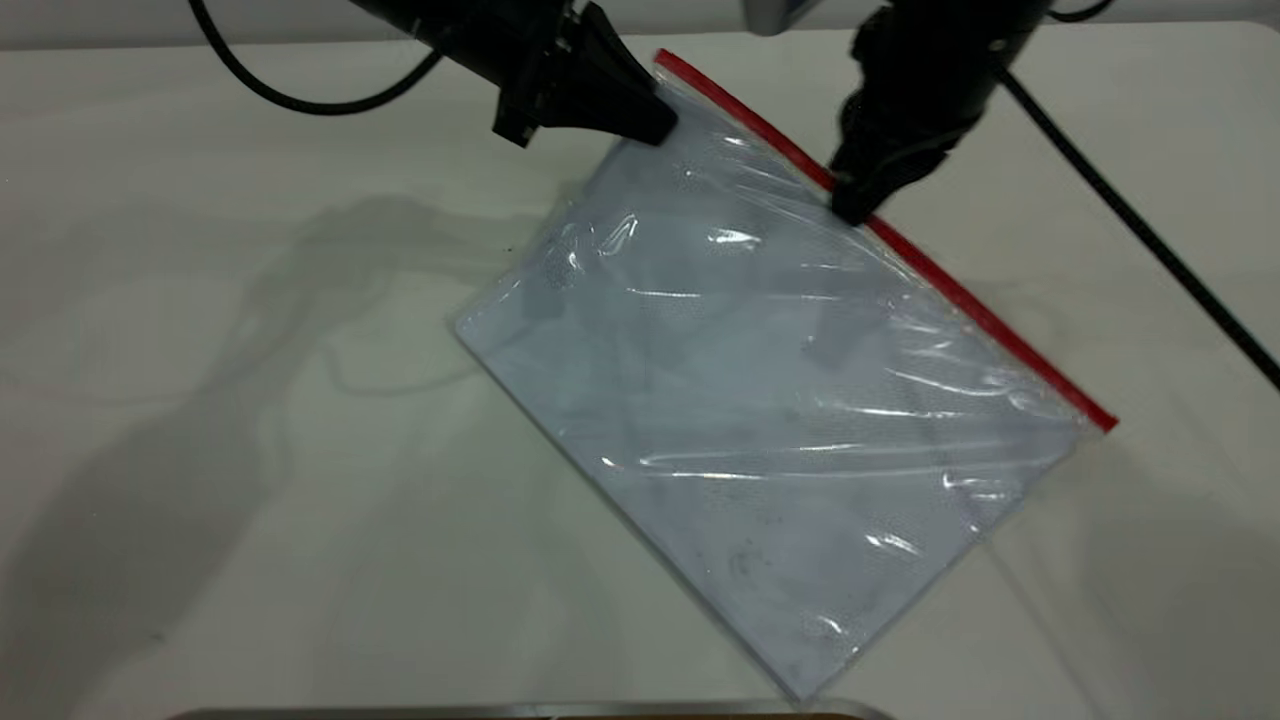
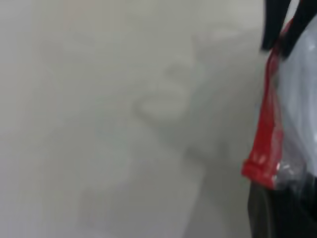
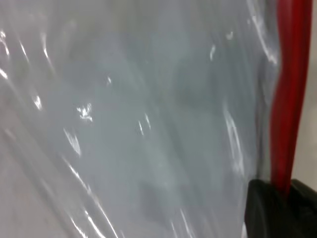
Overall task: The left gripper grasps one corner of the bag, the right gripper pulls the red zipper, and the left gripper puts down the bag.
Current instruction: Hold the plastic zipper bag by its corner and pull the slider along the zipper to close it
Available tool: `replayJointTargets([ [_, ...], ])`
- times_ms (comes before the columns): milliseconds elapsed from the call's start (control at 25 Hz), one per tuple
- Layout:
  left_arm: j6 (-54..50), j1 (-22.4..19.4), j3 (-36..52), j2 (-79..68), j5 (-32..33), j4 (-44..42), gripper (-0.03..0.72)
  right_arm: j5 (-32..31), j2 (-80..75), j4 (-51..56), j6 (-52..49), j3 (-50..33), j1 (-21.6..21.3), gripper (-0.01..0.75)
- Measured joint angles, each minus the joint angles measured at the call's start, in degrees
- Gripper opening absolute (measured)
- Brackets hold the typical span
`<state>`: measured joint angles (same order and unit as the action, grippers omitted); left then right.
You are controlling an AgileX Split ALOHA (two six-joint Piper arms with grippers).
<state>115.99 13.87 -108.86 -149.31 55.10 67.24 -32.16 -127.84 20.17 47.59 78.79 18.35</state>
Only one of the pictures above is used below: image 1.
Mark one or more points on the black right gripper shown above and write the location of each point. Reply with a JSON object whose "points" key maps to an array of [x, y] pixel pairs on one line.
{"points": [[920, 85]]}

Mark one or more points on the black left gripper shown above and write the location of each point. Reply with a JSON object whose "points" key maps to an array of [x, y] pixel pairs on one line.
{"points": [[525, 40]]}

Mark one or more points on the clear plastic zipper bag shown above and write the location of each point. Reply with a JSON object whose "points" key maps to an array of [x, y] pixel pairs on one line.
{"points": [[780, 400]]}

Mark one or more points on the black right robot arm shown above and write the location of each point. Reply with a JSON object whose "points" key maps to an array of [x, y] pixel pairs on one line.
{"points": [[1000, 15]]}

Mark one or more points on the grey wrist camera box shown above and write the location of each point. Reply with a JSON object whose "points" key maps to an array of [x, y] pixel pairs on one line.
{"points": [[780, 12]]}

